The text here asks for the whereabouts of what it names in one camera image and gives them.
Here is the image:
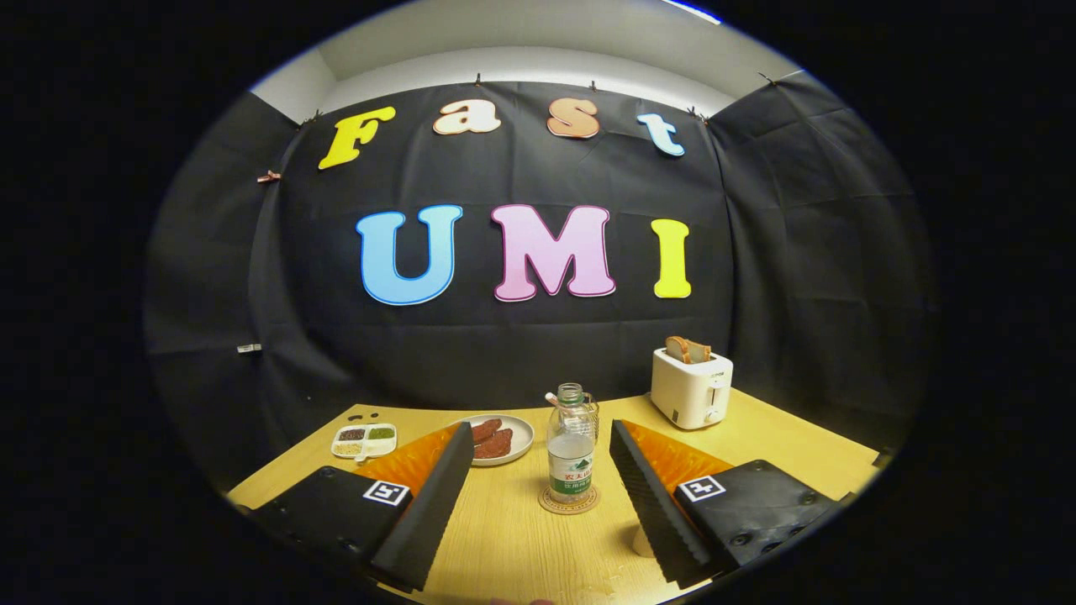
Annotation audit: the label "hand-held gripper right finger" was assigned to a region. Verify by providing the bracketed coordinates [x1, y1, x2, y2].
[609, 418, 841, 589]

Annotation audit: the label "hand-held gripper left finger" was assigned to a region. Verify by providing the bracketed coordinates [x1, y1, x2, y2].
[252, 422, 476, 593]

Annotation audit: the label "clear plastic juice bottle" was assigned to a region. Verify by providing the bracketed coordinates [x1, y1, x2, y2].
[546, 383, 598, 505]

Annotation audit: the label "round cork coaster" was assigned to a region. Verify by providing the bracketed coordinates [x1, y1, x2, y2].
[538, 486, 601, 515]

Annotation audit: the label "wooden table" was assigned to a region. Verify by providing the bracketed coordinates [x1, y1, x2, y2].
[227, 388, 881, 605]

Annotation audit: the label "white divided seasoning dish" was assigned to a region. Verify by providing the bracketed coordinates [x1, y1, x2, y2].
[331, 423, 398, 464]

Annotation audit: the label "white toaster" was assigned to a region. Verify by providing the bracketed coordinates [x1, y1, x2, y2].
[650, 347, 735, 431]

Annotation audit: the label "white round plate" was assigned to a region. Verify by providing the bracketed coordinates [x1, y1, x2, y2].
[450, 414, 535, 467]

